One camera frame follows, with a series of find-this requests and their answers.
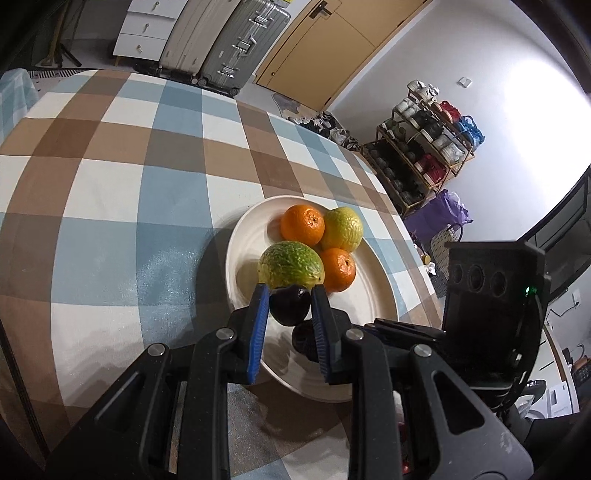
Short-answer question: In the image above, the green bumpy fruit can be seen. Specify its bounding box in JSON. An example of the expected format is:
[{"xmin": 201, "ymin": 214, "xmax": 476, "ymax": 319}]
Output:
[{"xmin": 257, "ymin": 240, "xmax": 325, "ymax": 290}]

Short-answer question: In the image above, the purple bag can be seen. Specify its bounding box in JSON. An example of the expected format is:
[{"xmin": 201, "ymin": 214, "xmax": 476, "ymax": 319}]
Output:
[{"xmin": 404, "ymin": 189, "xmax": 473, "ymax": 245}]

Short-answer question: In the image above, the yellow guava fruit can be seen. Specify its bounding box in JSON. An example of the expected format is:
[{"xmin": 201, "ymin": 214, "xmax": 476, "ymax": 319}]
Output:
[{"xmin": 320, "ymin": 206, "xmax": 363, "ymax": 253}]

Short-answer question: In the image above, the silver suitcase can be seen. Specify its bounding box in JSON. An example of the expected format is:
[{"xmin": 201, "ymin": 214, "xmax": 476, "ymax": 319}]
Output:
[{"xmin": 197, "ymin": 0, "xmax": 290, "ymax": 97}]

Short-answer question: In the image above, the checkered brown blue tablecloth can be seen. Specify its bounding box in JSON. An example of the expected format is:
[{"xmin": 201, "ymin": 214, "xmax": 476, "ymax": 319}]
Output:
[{"xmin": 0, "ymin": 68, "xmax": 445, "ymax": 480}]

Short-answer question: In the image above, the wooden shoe rack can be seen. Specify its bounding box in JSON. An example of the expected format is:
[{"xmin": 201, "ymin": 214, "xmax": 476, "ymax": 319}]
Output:
[{"xmin": 362, "ymin": 80, "xmax": 485, "ymax": 217}]

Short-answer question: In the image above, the white drawer desk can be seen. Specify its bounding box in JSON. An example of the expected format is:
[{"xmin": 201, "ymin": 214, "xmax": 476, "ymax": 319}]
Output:
[{"xmin": 113, "ymin": 0, "xmax": 187, "ymax": 61}]

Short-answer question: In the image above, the wooden door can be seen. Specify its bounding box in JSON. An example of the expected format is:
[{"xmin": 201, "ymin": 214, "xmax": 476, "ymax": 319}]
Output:
[{"xmin": 256, "ymin": 0, "xmax": 430, "ymax": 111}]

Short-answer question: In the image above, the beige suitcase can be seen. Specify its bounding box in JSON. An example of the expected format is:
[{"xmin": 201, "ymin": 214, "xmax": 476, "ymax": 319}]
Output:
[{"xmin": 159, "ymin": 0, "xmax": 239, "ymax": 76}]

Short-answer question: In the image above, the large orange mandarin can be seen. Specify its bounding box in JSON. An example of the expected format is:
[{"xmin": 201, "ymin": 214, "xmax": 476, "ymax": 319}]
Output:
[{"xmin": 280, "ymin": 204, "xmax": 325, "ymax": 247}]

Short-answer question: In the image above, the large cream plate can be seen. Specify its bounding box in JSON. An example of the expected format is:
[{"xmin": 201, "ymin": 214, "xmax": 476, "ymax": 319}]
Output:
[{"xmin": 224, "ymin": 194, "xmax": 401, "ymax": 404}]

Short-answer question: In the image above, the dark purple plum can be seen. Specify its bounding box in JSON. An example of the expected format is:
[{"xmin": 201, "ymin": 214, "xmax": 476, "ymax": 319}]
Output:
[{"xmin": 270, "ymin": 285, "xmax": 311, "ymax": 327}]

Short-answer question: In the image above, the woven basket bag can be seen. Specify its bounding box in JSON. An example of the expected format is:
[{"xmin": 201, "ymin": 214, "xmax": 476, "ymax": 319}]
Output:
[{"xmin": 430, "ymin": 223, "xmax": 464, "ymax": 280}]

